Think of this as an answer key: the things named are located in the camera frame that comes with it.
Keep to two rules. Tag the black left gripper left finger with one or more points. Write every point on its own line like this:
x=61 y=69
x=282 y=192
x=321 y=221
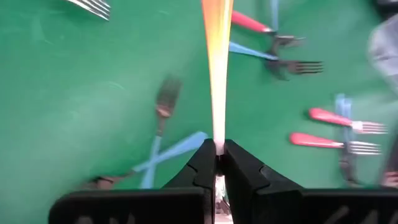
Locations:
x=192 y=177

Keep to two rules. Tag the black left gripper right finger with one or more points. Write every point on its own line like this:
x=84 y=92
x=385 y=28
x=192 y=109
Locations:
x=264 y=193

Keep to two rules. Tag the clear plastic bin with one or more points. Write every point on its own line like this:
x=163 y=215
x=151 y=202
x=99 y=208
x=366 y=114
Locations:
x=385 y=49

